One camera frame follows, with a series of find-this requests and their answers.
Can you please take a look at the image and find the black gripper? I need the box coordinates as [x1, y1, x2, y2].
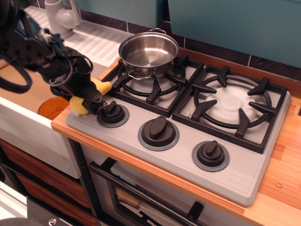
[40, 54, 107, 115]

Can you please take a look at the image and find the yellow stuffed duck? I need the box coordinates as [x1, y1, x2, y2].
[70, 77, 112, 115]

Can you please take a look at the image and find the stainless steel pan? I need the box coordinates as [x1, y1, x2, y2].
[119, 28, 179, 80]

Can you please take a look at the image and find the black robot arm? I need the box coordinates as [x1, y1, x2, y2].
[0, 0, 105, 114]

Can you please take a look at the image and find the black left stove knob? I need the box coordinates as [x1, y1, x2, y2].
[97, 101, 129, 128]

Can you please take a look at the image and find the black stove knob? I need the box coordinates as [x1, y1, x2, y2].
[97, 101, 129, 128]
[192, 140, 230, 172]
[138, 116, 180, 152]

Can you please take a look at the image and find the black middle stove knob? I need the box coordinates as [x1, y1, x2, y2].
[138, 116, 180, 152]

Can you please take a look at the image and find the grey toy stove top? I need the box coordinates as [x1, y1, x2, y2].
[65, 44, 292, 207]

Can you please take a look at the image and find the black right stove knob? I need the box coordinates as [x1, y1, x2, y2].
[192, 140, 230, 172]

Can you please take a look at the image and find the white toy sink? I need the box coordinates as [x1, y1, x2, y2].
[0, 5, 141, 179]

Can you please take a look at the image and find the black left burner grate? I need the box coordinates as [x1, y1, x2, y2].
[101, 54, 205, 117]

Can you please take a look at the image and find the black burner grate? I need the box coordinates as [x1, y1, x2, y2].
[172, 65, 291, 154]
[101, 54, 205, 117]

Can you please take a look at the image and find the wooden drawer cabinet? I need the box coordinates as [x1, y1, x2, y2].
[0, 140, 100, 226]

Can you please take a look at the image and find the grey toy faucet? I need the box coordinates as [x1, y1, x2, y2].
[45, 0, 81, 39]

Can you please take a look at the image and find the black right burner grate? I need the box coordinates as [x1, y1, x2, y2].
[172, 65, 291, 154]

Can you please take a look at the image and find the oven door with black handle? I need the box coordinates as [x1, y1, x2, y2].
[88, 157, 212, 226]

